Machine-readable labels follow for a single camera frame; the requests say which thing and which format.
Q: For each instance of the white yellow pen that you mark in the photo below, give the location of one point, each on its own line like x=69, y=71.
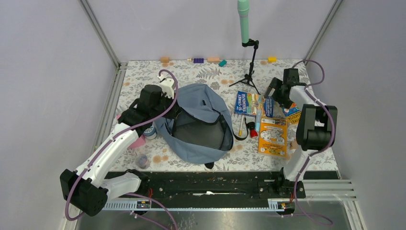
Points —
x=241, y=126

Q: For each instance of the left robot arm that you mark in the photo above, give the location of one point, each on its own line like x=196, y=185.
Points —
x=86, y=187

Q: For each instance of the light blue glue tube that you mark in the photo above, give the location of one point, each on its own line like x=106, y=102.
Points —
x=258, y=118

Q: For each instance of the tan wooden puzzle piece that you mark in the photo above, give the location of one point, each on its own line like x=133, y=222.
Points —
x=292, y=146

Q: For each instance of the blue 91-storey treehouse book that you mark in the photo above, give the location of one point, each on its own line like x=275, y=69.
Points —
x=249, y=104

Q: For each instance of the yellow toy block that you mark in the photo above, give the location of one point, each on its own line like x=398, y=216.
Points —
x=272, y=59

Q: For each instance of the small tan wooden block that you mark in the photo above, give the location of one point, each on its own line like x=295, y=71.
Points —
x=164, y=59

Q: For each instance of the pink transparent pencil case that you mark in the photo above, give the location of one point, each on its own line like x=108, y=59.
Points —
x=138, y=143

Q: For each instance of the aluminium frame rail right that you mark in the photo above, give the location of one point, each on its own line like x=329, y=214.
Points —
x=325, y=25

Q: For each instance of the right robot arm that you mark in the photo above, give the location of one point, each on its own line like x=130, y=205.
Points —
x=315, y=130

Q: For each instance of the yellow 130-storey treehouse book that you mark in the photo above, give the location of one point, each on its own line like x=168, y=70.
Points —
x=292, y=114

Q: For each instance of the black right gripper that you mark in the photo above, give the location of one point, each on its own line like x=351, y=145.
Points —
x=276, y=83

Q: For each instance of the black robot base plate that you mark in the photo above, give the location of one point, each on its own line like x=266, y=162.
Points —
x=232, y=186

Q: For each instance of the long tan wooden block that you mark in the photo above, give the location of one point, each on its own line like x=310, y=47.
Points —
x=213, y=60

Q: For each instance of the blue round cleaning gel jar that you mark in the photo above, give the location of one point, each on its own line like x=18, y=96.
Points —
x=150, y=133

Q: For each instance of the black mini tripod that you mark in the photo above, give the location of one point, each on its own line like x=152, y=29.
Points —
x=248, y=80

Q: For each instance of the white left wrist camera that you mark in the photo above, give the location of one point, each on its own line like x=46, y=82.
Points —
x=168, y=86

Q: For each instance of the red black small toy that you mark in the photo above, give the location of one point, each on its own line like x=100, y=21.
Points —
x=252, y=131

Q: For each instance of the mint green microphone handle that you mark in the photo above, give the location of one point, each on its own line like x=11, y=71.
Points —
x=243, y=11

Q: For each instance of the aluminium frame rail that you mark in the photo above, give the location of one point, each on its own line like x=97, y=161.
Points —
x=325, y=25
x=115, y=78

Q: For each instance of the teal toy block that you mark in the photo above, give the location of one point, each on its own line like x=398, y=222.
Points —
x=222, y=63

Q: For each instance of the small clear purple jar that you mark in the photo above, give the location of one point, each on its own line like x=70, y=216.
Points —
x=142, y=161

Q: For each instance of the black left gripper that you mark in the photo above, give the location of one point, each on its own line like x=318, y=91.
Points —
x=175, y=110

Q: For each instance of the white slotted cable duct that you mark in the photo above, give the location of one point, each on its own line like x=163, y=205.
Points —
x=194, y=204

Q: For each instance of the blue grey backpack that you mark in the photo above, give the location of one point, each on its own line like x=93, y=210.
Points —
x=202, y=132

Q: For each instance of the aluminium frame rail left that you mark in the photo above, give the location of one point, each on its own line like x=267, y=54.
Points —
x=115, y=78

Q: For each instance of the purple toy brick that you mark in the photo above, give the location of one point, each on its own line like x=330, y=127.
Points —
x=198, y=60

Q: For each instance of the orange activity book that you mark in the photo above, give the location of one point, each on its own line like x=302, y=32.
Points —
x=273, y=137

